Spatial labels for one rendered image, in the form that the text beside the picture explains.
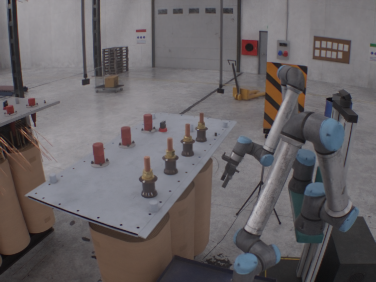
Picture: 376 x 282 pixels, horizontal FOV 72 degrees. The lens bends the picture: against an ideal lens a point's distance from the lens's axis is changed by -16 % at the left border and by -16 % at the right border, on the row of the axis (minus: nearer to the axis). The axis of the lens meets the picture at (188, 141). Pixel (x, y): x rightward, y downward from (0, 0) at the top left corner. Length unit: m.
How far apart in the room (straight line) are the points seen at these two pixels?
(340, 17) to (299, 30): 8.52
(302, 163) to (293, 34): 4.75
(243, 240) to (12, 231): 2.31
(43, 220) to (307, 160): 2.62
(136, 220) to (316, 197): 0.93
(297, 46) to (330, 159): 5.43
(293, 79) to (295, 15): 4.72
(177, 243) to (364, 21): 13.98
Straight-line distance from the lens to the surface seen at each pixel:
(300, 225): 1.78
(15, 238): 3.15
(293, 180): 2.18
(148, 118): 2.38
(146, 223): 1.36
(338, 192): 1.44
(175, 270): 1.81
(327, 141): 1.15
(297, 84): 1.91
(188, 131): 1.93
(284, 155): 1.25
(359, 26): 15.10
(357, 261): 2.13
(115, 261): 1.90
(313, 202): 1.68
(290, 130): 1.23
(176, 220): 2.11
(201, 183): 2.44
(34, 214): 3.29
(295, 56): 6.59
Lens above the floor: 2.17
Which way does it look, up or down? 21 degrees down
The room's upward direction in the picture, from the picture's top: straight up
